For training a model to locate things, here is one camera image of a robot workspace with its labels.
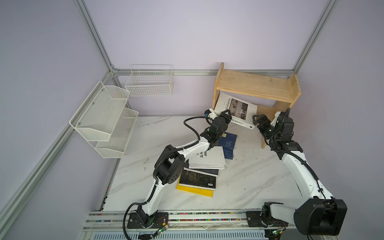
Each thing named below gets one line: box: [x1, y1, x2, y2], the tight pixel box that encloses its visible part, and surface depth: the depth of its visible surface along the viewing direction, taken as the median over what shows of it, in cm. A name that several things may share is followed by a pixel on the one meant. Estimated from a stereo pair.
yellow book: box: [176, 173, 214, 198], surface depth 84 cm
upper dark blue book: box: [217, 132, 238, 150], surface depth 104 cm
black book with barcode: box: [183, 160, 224, 177], surface depth 88 cm
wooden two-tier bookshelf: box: [212, 62, 302, 149], surface depth 79 cm
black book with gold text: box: [179, 169, 217, 191], surface depth 86 cm
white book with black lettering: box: [188, 146, 226, 170], surface depth 90 cm
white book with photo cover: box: [214, 92, 258, 130], surface depth 90 cm
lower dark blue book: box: [222, 146, 233, 160], surface depth 100 cm
